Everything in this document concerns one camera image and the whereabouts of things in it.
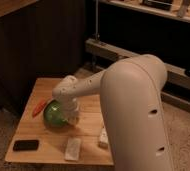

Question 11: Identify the green ceramic bowl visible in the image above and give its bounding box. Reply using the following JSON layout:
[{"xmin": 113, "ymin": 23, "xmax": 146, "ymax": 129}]
[{"xmin": 43, "ymin": 100, "xmax": 68, "ymax": 127}]

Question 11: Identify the metal pole stand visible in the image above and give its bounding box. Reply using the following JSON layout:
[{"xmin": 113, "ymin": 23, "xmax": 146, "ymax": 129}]
[{"xmin": 95, "ymin": 0, "xmax": 100, "ymax": 41}]

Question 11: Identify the wooden shelf with items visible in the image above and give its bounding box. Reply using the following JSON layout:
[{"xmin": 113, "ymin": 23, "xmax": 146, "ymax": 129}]
[{"xmin": 99, "ymin": 0, "xmax": 190, "ymax": 23}]

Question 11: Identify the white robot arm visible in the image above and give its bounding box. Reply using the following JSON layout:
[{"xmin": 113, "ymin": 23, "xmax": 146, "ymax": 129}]
[{"xmin": 52, "ymin": 54, "xmax": 174, "ymax": 171}]

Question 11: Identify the small clear bottle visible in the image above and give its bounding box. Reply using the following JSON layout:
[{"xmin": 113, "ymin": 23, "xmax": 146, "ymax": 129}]
[{"xmin": 98, "ymin": 128, "xmax": 108, "ymax": 149}]

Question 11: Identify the orange carrot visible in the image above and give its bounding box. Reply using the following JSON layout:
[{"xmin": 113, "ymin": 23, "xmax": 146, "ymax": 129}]
[{"xmin": 32, "ymin": 99, "xmax": 47, "ymax": 117}]

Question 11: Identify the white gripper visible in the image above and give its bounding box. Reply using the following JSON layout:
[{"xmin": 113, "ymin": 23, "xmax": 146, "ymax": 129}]
[{"xmin": 60, "ymin": 98, "xmax": 80, "ymax": 126}]

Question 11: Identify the white sponge block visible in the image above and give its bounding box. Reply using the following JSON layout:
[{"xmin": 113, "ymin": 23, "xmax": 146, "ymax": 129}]
[{"xmin": 65, "ymin": 137, "xmax": 81, "ymax": 161}]

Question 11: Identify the wooden base beam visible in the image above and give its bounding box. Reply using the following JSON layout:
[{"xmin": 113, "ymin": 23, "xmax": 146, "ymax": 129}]
[{"xmin": 85, "ymin": 37, "xmax": 190, "ymax": 94}]

